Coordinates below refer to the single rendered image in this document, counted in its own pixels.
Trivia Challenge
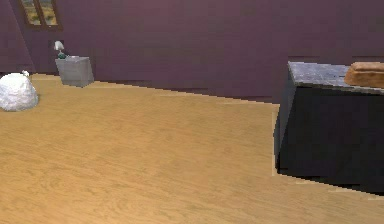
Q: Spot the grey side table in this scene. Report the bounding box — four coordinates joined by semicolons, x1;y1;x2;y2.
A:
54;55;95;88

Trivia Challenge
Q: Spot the black counter with marble top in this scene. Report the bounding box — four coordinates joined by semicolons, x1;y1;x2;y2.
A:
273;60;384;194

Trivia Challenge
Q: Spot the white table lamp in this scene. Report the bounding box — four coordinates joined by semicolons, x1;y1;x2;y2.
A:
53;40;69;60

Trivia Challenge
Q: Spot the white garbage bag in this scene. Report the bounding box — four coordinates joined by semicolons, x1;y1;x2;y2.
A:
0;70;40;112

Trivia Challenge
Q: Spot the brown bread loaf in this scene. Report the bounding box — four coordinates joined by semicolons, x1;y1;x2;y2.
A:
343;61;384;89

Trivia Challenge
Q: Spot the brown framed window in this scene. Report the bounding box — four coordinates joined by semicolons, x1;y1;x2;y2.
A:
18;0;63;32

